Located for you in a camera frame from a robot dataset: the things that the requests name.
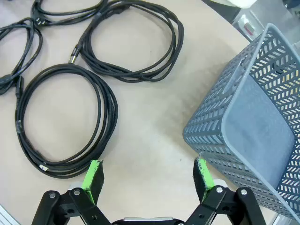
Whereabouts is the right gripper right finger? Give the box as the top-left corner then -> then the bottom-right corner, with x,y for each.
185,157 -> 267,225

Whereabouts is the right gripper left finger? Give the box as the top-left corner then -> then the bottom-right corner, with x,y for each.
31,160 -> 112,225

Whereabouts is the white background table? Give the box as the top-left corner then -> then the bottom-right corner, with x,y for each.
210,0 -> 257,9

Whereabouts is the black power cable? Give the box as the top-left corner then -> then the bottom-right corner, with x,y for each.
31,0 -> 106,27
0,18 -> 44,96

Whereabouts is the black braided cable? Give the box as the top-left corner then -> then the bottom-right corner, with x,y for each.
67,0 -> 185,83
14,63 -> 119,179

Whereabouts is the white table frame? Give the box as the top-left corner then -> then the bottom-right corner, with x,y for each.
0,203 -> 21,225

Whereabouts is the grey plastic lattice basket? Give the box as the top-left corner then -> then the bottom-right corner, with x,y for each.
182,23 -> 300,222

